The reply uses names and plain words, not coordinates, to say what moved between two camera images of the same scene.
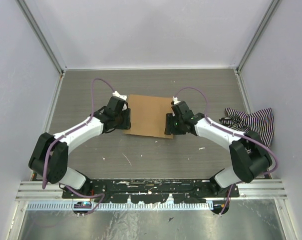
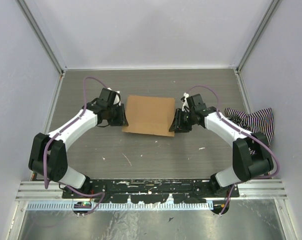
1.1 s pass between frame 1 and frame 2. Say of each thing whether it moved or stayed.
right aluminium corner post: stayed
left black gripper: moved
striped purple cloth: stayed
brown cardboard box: stayed
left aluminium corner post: stayed
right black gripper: moved
